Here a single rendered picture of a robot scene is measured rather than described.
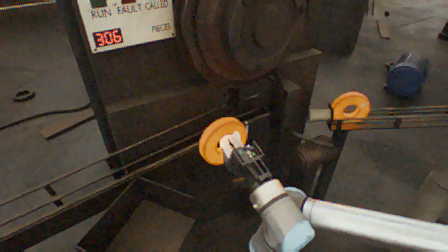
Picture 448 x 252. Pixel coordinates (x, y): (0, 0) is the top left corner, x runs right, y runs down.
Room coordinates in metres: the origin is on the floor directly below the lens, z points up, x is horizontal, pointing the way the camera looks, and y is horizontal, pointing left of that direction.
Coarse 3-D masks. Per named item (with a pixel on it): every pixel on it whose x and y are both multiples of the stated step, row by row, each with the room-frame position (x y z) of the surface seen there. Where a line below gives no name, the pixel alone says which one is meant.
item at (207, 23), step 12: (204, 0) 0.79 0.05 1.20; (216, 0) 0.79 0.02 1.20; (228, 0) 0.80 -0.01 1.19; (204, 12) 0.78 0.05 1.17; (216, 12) 0.78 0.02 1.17; (204, 24) 0.78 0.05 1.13; (216, 24) 0.78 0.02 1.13; (204, 36) 0.78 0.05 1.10; (216, 36) 0.78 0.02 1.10; (204, 48) 0.78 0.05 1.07; (216, 48) 0.78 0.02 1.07; (216, 60) 0.80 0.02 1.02; (228, 60) 0.80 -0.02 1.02; (216, 72) 0.80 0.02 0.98; (228, 72) 0.83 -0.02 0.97; (240, 72) 0.83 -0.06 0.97; (252, 72) 0.85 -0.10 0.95; (264, 72) 0.90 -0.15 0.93
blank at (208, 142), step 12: (216, 120) 0.66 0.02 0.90; (228, 120) 0.65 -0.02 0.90; (204, 132) 0.63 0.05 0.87; (216, 132) 0.62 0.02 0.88; (228, 132) 0.64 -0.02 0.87; (240, 132) 0.66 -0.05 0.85; (204, 144) 0.60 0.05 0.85; (216, 144) 0.62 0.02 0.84; (204, 156) 0.60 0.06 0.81; (216, 156) 0.62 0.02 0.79
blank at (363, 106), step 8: (344, 96) 1.00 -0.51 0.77; (352, 96) 0.98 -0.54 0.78; (360, 96) 0.98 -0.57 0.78; (336, 104) 0.99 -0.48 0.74; (344, 104) 0.99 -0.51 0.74; (360, 104) 0.98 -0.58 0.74; (368, 104) 0.98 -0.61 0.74; (336, 112) 0.99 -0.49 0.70; (360, 112) 0.98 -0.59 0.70; (368, 112) 0.98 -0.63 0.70; (360, 120) 0.98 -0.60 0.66
